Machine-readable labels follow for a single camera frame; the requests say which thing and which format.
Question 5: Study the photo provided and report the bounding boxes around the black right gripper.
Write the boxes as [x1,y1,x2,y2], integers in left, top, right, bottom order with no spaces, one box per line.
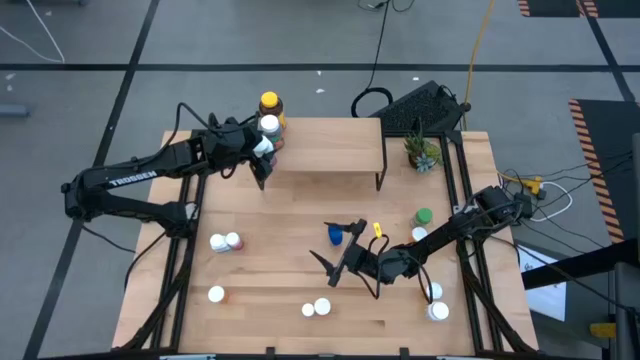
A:
[309,218,386,289]

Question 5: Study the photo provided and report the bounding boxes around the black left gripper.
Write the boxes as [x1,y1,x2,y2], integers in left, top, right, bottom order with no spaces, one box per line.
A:
[202,115,276,192]

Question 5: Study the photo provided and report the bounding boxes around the green caffeine bottle green cap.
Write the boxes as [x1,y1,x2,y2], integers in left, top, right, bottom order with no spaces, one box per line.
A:
[410,207,435,230]

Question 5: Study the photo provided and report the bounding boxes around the pink bottle white cap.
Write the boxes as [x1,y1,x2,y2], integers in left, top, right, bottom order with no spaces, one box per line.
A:
[224,231,246,252]

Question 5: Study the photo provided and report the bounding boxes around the white bottle blue label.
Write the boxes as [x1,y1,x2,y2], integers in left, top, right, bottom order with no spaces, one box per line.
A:
[209,232,230,254]

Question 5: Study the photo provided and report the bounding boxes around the white bottle colourful label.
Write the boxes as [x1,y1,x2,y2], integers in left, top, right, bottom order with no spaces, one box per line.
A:
[425,300,451,323]

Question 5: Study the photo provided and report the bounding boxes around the wooden shelf black metal legs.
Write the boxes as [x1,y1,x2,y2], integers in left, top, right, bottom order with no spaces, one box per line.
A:
[269,117,389,192]

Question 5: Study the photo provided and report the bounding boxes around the white cap bottle green label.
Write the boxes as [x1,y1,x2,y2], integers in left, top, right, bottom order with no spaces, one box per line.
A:
[258,113,286,150]

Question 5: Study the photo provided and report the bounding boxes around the brown bottle yellow cap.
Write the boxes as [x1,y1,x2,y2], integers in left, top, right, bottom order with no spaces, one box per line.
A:
[258,90,287,129]

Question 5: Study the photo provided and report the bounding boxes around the potted succulent plant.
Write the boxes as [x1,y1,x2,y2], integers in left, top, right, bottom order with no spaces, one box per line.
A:
[402,118,445,175]

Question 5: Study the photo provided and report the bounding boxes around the black keyboard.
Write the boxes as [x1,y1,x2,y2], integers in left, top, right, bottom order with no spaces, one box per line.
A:
[372,79,472,134]

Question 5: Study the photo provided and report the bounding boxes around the yellow power strip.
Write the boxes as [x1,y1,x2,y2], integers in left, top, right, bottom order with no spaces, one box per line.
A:
[497,172,545,197]

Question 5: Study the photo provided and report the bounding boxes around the white paper sheet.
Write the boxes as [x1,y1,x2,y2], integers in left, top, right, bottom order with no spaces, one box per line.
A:
[517,243,569,323]

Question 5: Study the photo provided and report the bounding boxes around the black slanted beam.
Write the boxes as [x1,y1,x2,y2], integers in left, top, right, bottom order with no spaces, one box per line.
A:
[521,238,640,292]

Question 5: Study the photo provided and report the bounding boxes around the grey floor block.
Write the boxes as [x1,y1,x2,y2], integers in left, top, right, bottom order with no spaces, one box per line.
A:
[0,103,32,119]

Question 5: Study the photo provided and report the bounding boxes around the black hazard striped floor mat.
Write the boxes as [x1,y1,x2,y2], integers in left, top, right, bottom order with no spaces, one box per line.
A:
[517,0,640,20]
[568,98,640,246]

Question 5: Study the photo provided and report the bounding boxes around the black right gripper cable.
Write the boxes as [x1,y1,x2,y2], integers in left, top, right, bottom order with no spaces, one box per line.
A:
[357,233,435,304]

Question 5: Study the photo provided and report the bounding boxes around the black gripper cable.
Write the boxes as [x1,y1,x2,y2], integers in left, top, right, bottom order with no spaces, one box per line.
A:
[357,233,435,304]
[174,102,261,132]

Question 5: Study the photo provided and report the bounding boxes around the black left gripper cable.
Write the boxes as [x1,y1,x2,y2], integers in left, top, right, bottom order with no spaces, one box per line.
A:
[174,102,261,132]

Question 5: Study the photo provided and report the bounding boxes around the black coiled cable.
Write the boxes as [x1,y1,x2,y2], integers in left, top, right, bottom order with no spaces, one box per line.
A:
[349,0,416,120]

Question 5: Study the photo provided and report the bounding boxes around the black aluminium table frame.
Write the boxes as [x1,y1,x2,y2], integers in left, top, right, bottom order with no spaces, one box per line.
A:
[112,127,539,357]

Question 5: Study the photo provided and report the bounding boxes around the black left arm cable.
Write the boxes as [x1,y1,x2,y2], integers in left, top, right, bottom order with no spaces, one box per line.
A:
[81,224,169,294]

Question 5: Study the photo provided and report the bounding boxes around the white floor cable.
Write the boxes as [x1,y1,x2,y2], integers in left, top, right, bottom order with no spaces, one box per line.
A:
[0,0,67,65]

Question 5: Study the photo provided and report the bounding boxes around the white looped cable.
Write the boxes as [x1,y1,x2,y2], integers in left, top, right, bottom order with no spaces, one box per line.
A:
[529,180,575,224]

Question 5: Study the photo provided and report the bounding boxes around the yellow hanging cable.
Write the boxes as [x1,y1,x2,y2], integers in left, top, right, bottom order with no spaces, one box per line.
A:
[462,0,497,132]

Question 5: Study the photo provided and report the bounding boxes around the grey metal post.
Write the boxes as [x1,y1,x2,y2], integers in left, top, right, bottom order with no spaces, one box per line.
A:
[612,262,640,360]

